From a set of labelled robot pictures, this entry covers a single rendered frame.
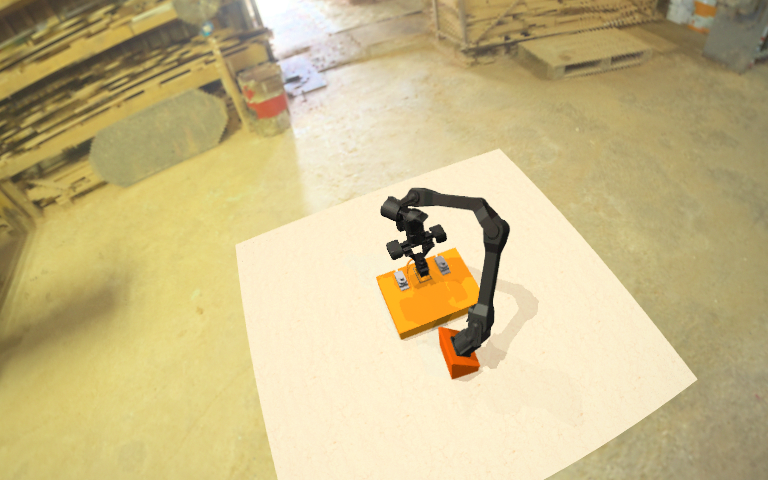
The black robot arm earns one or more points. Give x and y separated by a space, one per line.
495 235

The black micro servo with orange cable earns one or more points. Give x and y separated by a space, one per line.
421 265

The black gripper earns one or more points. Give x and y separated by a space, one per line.
424 238

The orange flat panel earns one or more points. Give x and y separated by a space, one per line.
443 296

